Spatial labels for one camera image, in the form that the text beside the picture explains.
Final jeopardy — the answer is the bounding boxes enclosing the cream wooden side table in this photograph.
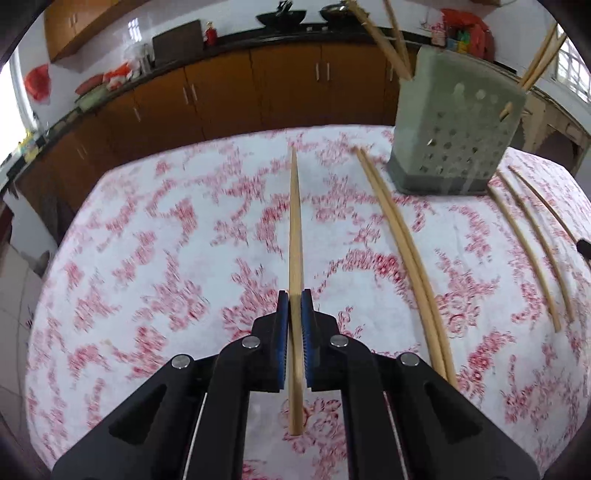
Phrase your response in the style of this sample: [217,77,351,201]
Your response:
[522,69,591,162]

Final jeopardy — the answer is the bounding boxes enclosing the green perforated chopstick holder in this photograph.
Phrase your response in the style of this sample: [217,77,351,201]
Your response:
[385,46,527,197]

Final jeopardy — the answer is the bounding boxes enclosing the red basin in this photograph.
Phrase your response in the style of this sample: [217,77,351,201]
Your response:
[75,74,106,95]

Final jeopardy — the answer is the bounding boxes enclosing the plain sliding window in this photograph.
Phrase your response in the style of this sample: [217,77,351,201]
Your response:
[0,46,28,162]

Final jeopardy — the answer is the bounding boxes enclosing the wooden upper wall cabinets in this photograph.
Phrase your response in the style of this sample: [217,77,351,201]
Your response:
[44,0,148,63]

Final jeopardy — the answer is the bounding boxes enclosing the barred window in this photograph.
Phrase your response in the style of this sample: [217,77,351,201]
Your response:
[551,32,591,102]

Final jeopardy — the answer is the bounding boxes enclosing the yellow detergent bottle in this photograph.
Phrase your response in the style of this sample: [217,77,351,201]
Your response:
[18,134,40,160]

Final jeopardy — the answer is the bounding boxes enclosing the lidded black wok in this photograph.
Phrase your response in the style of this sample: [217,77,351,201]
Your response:
[320,2,358,23]

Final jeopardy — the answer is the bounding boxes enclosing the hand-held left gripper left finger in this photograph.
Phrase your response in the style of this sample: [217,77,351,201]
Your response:
[51,290,290,480]

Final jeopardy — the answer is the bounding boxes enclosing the clear plastic bag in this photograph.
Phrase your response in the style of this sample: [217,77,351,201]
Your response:
[124,41,153,75]

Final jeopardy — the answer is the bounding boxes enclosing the red floral tablecloth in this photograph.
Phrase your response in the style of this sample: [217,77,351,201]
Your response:
[23,124,591,480]

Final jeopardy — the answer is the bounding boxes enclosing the black kitchen countertop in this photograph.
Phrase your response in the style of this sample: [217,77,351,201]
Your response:
[0,23,518,185]

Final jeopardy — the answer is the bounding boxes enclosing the red and white plastic bag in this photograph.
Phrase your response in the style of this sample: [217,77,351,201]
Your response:
[104,62,132,88]

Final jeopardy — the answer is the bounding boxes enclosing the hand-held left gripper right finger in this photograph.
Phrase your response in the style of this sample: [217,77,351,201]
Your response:
[301,290,539,480]

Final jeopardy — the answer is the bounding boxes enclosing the red plastic bag on wall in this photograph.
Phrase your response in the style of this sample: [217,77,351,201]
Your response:
[24,65,51,103]

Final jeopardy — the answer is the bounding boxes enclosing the wooden lower kitchen cabinets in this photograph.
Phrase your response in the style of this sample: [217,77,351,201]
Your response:
[14,39,416,217]

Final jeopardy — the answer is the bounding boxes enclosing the dark cutting board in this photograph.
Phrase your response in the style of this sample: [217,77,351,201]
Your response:
[152,19,204,68]

